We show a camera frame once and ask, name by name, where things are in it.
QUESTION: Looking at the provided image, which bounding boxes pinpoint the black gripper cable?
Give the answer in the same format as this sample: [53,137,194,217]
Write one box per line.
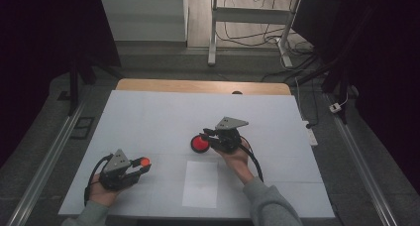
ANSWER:
[83,153,115,208]
[239,138,265,183]

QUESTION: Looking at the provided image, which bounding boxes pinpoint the person's right hand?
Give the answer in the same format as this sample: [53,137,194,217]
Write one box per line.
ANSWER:
[215,137,257,186]

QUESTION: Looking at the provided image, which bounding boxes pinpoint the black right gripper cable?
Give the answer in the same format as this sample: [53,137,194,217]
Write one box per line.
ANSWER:
[239,138,265,183]

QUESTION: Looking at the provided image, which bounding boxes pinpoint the black floor plate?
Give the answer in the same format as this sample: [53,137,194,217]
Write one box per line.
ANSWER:
[70,116,95,141]

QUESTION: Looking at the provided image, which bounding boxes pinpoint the round red ink pad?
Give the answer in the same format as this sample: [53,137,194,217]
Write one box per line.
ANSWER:
[190,135,212,155]

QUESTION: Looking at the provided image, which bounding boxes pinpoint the wooden table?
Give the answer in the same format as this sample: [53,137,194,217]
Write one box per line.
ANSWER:
[115,78,292,96]

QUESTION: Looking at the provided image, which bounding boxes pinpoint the white power strip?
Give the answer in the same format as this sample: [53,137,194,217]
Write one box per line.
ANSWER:
[301,120,319,147]

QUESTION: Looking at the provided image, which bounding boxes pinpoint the person's left hand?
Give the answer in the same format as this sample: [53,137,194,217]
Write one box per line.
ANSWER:
[87,172,124,208]

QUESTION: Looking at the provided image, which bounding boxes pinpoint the metal floor rail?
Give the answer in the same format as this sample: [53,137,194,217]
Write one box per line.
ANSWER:
[324,92,400,226]
[6,101,87,226]

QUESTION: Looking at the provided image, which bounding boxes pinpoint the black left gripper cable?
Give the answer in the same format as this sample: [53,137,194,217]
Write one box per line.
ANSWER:
[83,153,115,208]

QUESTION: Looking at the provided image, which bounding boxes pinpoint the white wall panel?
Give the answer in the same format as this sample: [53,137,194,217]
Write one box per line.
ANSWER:
[98,0,189,43]

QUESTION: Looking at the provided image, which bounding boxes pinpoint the white paper sheet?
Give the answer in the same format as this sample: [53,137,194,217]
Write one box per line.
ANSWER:
[181,160,220,209]

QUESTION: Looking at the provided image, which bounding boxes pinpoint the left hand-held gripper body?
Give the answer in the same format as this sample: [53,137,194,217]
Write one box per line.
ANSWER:
[98,149,141,191]

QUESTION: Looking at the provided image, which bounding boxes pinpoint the tangle of black floor cables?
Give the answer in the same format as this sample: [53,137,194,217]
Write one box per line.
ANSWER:
[215,0,315,56]

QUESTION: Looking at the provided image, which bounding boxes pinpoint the black metal stand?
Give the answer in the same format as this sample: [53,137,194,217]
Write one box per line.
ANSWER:
[290,7,356,125]
[66,52,124,117]

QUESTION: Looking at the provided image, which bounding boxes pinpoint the dark curtain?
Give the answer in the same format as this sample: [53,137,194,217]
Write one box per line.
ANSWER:
[291,0,420,195]
[0,0,122,170]

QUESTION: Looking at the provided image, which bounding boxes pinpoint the large white table cover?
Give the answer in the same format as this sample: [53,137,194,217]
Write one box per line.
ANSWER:
[57,89,336,220]

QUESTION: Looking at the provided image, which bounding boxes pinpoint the white desk frame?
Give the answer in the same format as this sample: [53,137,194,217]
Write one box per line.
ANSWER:
[207,0,302,68]

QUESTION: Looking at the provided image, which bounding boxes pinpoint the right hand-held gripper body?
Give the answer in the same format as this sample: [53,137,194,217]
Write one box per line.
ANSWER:
[209,116,250,155]

